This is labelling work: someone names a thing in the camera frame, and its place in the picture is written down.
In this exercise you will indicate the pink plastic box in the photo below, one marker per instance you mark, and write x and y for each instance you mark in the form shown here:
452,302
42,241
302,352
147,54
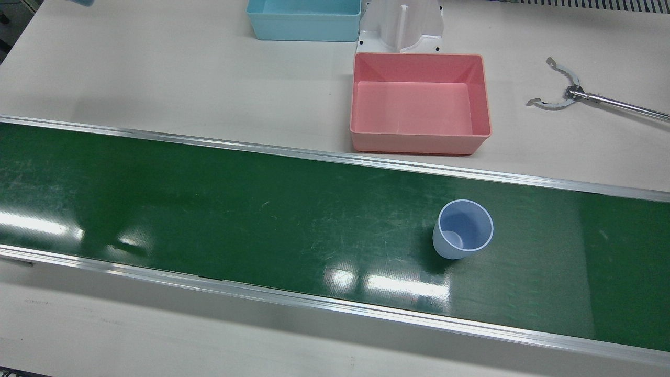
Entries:
419,104

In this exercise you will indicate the light blue plastic cup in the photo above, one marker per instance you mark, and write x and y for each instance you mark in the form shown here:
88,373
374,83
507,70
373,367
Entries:
445,246

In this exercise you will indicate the blue plastic box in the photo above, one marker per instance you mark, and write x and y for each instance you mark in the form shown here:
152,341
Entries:
303,29

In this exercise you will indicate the green belt conveyor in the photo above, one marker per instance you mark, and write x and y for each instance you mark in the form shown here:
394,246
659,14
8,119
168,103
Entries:
261,220

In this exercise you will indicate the metal reacher grabber tool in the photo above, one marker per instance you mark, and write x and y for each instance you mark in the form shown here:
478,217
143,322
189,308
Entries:
570,93

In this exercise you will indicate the black ribbed grating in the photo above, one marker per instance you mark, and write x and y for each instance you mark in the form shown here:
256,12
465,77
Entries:
602,5

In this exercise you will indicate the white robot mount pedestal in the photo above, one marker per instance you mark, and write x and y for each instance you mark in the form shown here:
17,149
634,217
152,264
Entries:
382,26

